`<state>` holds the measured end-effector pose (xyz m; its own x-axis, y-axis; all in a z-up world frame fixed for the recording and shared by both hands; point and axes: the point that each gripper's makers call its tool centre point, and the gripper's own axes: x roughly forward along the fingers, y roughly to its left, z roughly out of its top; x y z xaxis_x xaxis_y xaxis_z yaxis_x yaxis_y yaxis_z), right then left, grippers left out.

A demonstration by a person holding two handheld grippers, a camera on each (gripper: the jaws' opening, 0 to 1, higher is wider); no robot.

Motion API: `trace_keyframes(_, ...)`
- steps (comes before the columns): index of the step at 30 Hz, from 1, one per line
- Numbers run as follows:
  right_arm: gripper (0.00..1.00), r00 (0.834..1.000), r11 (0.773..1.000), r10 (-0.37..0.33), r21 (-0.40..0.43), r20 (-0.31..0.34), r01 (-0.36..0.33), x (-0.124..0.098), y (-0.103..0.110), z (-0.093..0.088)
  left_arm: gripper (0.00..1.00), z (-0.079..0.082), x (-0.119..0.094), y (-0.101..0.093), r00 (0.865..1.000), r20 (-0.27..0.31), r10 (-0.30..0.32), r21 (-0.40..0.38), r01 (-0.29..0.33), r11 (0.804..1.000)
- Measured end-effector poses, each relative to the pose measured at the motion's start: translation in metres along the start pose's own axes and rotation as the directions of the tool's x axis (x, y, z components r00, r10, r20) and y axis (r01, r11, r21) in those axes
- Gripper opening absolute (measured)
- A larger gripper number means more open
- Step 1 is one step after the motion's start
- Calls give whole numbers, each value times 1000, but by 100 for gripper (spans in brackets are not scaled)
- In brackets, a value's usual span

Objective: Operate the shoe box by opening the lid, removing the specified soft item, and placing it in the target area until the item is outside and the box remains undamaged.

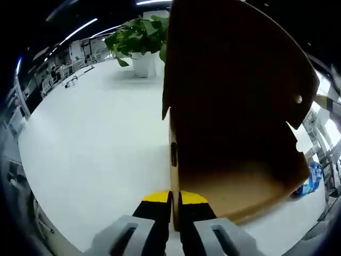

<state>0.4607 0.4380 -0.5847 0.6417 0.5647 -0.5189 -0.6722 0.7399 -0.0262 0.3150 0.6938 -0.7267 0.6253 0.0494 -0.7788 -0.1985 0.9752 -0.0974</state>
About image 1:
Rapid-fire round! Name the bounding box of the blue soft tissue pack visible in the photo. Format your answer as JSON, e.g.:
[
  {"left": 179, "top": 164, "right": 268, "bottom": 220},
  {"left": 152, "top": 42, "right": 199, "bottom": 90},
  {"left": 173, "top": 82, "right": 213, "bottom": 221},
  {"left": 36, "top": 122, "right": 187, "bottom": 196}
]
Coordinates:
[{"left": 307, "top": 161, "right": 324, "bottom": 193}]

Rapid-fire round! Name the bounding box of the black cable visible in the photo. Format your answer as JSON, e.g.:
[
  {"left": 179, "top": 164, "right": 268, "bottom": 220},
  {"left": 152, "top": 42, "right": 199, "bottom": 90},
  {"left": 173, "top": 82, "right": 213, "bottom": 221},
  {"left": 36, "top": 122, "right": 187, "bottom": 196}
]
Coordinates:
[{"left": 316, "top": 186, "right": 341, "bottom": 222}]

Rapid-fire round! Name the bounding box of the green potted plant white pot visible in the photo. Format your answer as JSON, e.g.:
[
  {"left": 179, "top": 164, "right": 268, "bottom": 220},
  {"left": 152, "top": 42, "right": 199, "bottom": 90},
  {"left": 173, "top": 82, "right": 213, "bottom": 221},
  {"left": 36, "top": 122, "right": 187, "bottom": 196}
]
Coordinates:
[{"left": 104, "top": 14, "right": 170, "bottom": 78}]

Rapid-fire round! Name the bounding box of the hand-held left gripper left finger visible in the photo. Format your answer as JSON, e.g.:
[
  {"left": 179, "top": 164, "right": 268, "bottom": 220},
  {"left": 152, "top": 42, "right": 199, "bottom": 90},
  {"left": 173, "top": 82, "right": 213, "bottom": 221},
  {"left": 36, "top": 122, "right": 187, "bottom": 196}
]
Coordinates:
[{"left": 90, "top": 189, "right": 172, "bottom": 256}]

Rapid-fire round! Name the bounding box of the long ceiling light strip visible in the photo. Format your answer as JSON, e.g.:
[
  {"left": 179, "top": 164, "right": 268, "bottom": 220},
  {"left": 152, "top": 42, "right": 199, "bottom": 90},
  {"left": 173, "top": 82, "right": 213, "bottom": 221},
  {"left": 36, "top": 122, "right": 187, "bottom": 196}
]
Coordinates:
[{"left": 57, "top": 18, "right": 98, "bottom": 46}]

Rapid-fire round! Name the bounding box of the brown cardboard shoe box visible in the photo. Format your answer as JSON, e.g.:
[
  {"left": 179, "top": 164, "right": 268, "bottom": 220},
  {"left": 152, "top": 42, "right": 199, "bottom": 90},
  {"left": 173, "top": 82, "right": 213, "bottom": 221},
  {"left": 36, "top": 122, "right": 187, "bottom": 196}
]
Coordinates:
[{"left": 161, "top": 0, "right": 320, "bottom": 231}]

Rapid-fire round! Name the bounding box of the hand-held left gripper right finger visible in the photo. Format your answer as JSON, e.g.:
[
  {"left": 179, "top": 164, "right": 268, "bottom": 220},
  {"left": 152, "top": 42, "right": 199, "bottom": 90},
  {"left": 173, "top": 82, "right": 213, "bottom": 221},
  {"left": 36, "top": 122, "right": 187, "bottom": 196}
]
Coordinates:
[{"left": 178, "top": 190, "right": 264, "bottom": 256}]

